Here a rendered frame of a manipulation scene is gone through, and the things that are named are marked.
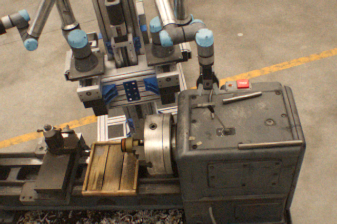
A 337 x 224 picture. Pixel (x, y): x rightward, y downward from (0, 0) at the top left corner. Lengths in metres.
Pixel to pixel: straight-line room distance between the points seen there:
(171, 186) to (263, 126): 0.61
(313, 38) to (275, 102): 2.72
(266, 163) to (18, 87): 3.34
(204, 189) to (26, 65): 3.35
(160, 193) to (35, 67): 3.04
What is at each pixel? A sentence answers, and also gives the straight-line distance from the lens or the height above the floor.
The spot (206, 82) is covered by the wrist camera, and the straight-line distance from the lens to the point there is 1.68.
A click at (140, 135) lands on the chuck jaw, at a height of 1.13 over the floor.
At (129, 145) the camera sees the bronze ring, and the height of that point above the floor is 1.11.
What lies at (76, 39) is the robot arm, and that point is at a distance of 2.25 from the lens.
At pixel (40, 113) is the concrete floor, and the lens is 4.01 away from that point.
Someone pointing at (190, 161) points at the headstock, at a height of 1.21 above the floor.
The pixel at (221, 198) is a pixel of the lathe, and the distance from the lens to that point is 1.96.
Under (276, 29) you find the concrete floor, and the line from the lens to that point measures 4.61.
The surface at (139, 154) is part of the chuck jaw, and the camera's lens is 1.85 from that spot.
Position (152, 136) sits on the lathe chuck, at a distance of 1.77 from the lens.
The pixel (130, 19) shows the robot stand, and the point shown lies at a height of 1.35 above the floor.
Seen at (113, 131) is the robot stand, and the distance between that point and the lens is 3.24.
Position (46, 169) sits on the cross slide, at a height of 0.97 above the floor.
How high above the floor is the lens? 2.56
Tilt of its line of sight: 46 degrees down
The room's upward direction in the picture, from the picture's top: 9 degrees counter-clockwise
